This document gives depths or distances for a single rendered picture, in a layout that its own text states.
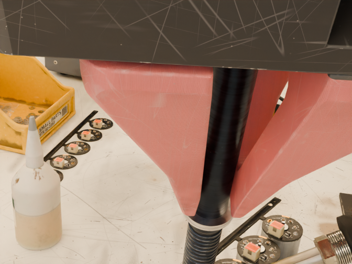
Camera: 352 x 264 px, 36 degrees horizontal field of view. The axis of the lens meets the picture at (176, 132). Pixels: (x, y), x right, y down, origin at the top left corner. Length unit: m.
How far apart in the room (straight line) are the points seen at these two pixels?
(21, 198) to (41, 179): 0.02
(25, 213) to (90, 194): 0.09
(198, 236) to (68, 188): 0.31
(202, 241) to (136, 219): 0.27
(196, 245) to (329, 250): 0.08
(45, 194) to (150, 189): 0.12
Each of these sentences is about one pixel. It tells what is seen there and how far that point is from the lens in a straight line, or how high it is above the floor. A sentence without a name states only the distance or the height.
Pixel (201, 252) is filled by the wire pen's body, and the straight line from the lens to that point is 0.18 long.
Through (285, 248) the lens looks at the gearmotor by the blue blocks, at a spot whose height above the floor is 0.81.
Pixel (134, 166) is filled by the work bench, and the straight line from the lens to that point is 0.50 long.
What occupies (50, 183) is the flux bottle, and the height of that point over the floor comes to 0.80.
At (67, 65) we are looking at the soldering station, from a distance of 0.68.
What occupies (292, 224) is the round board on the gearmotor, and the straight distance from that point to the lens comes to 0.35.
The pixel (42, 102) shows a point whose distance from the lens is 0.61.
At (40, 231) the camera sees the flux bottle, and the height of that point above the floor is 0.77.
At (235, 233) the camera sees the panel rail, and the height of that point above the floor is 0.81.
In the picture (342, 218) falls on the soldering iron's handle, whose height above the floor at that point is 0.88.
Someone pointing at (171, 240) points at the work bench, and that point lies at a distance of 0.42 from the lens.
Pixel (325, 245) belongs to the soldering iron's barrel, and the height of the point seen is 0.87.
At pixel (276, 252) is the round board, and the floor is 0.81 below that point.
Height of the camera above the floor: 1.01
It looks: 28 degrees down
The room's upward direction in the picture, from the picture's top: 4 degrees clockwise
